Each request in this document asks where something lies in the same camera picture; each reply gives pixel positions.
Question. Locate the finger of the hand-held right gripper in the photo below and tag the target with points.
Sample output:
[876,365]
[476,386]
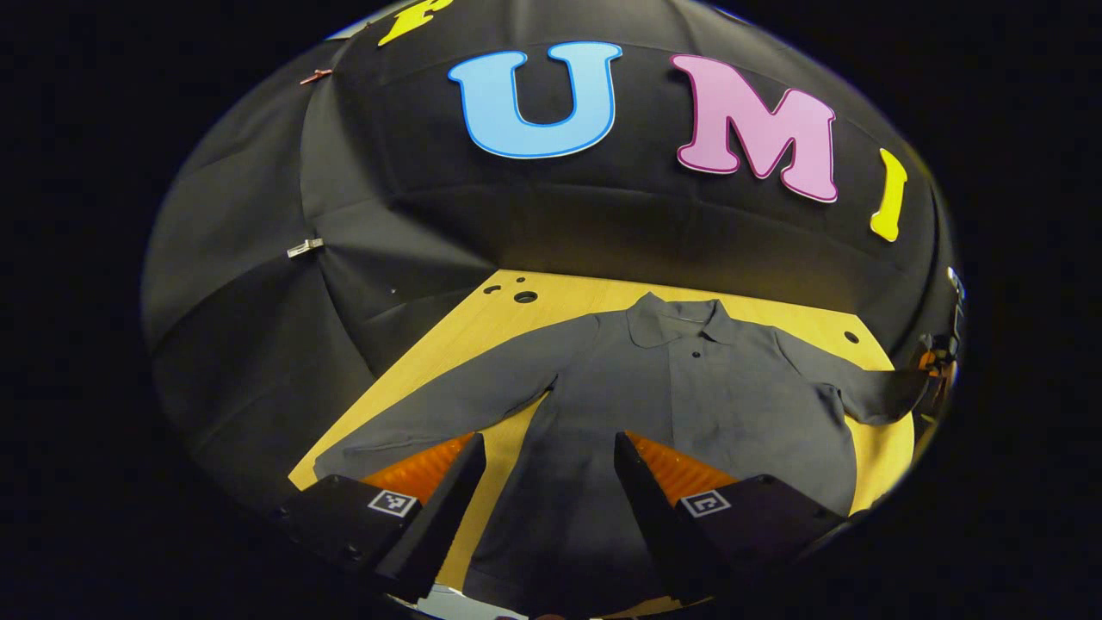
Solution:
[937,366]

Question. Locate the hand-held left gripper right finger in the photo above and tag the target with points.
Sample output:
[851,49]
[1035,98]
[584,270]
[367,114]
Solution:
[654,534]

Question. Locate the grey collared shirt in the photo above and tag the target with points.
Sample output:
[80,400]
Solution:
[732,387]

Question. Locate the red metal clip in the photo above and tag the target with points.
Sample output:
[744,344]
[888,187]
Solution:
[316,77]

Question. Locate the silver metal clip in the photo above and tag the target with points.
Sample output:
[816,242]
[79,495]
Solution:
[305,248]

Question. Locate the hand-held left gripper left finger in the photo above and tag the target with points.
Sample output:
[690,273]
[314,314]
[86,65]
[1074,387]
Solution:
[439,525]

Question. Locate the black backdrop cloth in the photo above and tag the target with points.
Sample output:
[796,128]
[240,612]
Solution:
[258,344]

